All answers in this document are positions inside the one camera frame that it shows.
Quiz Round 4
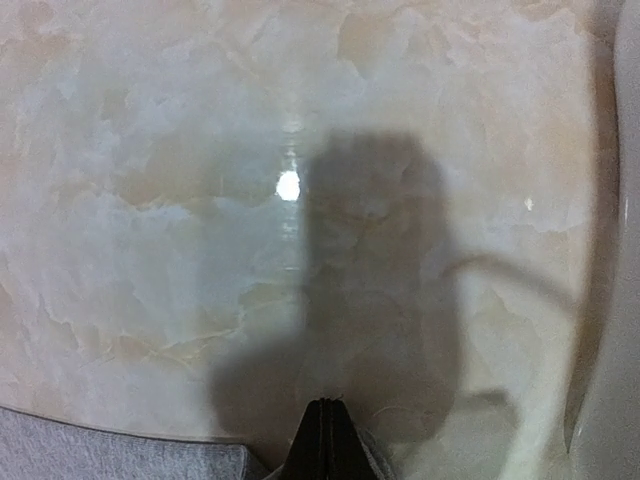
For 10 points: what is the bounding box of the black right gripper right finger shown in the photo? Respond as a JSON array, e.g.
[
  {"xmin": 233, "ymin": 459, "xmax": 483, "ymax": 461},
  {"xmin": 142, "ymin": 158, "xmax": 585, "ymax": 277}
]
[{"xmin": 325, "ymin": 399, "xmax": 379, "ymax": 480}]

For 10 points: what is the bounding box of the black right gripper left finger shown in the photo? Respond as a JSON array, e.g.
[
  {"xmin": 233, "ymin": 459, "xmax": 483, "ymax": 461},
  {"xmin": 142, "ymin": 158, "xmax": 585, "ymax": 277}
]
[{"xmin": 278, "ymin": 398, "xmax": 328, "ymax": 480}]

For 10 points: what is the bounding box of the grey t-shirt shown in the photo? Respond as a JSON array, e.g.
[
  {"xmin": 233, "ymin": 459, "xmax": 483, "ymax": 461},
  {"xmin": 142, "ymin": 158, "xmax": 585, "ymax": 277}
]
[{"xmin": 1, "ymin": 408, "xmax": 394, "ymax": 479}]

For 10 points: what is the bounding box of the translucent white laundry basket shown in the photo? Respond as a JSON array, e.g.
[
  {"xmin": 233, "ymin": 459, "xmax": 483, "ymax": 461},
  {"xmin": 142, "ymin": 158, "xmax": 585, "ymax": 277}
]
[{"xmin": 564, "ymin": 1, "xmax": 639, "ymax": 479}]

